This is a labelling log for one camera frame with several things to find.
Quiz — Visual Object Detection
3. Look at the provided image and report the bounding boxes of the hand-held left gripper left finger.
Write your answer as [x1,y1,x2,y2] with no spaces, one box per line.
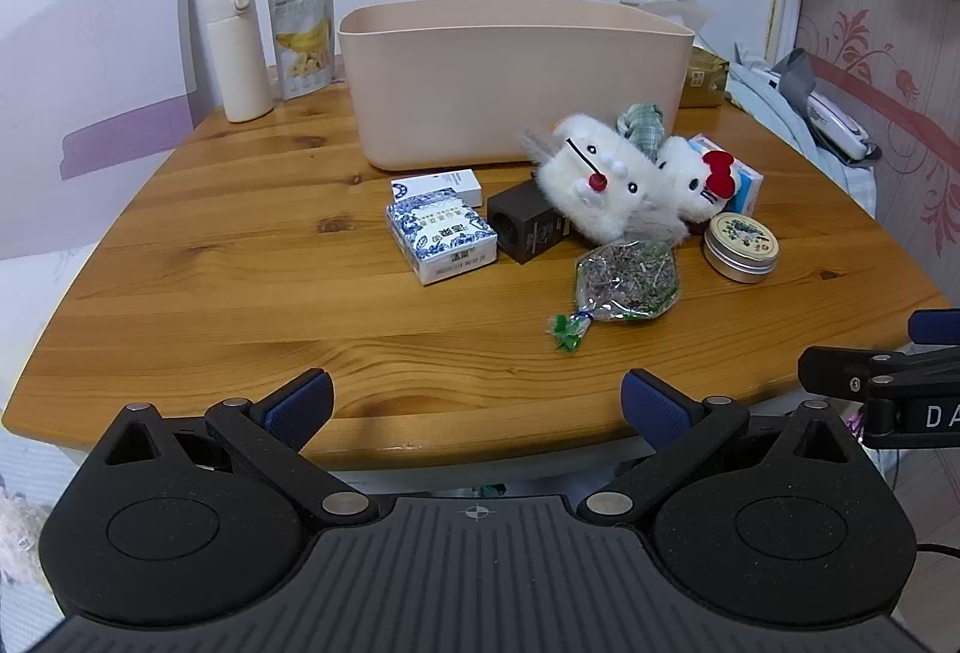
[94,368,380,523]

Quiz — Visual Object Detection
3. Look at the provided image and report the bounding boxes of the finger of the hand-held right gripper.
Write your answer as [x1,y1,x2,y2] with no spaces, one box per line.
[907,306,960,345]
[797,345,960,399]

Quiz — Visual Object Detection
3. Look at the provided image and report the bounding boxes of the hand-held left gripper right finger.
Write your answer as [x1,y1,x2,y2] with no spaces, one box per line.
[577,368,863,523]

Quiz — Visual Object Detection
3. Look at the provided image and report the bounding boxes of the clear bag of dried herbs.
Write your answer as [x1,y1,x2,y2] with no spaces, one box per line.
[546,238,682,352]

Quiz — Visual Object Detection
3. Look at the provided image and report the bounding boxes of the round metal tin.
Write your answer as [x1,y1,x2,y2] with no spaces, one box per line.
[703,212,779,284]

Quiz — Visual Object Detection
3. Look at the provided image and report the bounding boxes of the blue white carton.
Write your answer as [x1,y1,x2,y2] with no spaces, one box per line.
[688,133,764,219]

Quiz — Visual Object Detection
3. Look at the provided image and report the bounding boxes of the blue white patterned box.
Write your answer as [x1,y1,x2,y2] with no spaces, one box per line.
[386,189,500,287]

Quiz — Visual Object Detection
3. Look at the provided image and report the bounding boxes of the white cardboard box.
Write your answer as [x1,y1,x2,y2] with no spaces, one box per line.
[390,169,483,208]

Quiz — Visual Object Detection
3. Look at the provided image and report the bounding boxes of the beige plastic storage bin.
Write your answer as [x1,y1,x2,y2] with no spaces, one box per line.
[337,0,695,168]

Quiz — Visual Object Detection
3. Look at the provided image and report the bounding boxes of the dark brown box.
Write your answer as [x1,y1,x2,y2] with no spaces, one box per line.
[487,177,575,266]

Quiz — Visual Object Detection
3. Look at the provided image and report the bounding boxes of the white blood pressure monitor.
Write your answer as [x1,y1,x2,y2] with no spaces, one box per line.
[806,91,875,163]

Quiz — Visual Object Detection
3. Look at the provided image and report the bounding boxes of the white cat plush red bow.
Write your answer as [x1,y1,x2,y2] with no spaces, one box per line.
[656,136,740,225]

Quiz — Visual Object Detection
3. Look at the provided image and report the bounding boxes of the white fluffy plush toy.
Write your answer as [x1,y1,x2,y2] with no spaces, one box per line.
[523,113,687,245]

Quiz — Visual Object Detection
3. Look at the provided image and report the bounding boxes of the light blue blanket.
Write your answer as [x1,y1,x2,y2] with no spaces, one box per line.
[724,42,878,219]

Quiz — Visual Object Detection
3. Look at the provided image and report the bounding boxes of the pink floral headboard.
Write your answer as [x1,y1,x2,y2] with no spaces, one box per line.
[765,0,960,339]

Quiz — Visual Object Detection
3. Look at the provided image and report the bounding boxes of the green striped fabric pouch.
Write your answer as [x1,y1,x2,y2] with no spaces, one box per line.
[616,102,667,158]

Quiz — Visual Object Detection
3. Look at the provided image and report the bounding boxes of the grey blood pressure cuff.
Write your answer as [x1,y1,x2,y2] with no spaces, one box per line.
[772,48,826,107]

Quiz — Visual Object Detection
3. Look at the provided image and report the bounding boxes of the white fluffy rug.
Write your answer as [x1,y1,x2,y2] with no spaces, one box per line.
[0,473,53,613]

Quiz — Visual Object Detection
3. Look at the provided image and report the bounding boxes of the gold tissue pack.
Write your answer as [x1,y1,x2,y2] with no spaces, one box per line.
[637,0,730,109]

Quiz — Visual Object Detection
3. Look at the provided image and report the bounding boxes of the white thermos bottle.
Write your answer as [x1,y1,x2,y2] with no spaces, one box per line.
[204,0,275,124]

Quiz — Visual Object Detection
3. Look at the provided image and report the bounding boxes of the banana chip pouch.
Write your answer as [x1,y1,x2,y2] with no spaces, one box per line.
[268,0,335,101]

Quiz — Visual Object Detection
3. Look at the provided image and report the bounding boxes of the lilac panel board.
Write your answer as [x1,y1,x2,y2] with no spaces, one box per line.
[0,0,200,260]

